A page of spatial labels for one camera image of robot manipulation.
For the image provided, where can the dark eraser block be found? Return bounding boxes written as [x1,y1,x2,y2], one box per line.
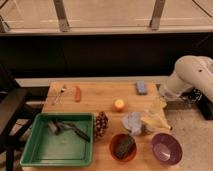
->
[114,135,135,159]

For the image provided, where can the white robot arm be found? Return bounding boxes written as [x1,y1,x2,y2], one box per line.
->
[159,55,213,102]

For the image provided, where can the orange bowl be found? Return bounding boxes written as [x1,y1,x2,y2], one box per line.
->
[109,134,137,162]

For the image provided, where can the purple bowl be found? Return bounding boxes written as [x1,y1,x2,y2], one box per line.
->
[151,133,183,165]

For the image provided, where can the orange candle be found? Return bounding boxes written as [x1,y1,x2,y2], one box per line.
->
[114,99,125,112]

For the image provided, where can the blue sponge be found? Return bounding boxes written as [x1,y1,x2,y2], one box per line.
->
[136,81,147,95]

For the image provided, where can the brown pine cone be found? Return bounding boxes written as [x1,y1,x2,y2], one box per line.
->
[94,112,108,139]

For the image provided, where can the crumpled blue-grey cloth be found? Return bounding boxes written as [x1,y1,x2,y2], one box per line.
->
[122,112,142,136]

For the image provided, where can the metal fork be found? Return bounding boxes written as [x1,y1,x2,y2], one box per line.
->
[53,85,66,105]

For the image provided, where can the yellow banana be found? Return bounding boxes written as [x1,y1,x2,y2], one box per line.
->
[141,98,172,130]

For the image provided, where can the black dish brush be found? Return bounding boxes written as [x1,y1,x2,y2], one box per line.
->
[48,121,90,142]

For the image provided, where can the green plastic tray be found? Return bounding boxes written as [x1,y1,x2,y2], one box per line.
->
[20,113,94,167]

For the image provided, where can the black chair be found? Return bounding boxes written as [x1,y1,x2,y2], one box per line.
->
[0,63,48,171]

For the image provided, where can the black cable bundle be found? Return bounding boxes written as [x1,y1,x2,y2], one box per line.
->
[187,87,204,105]

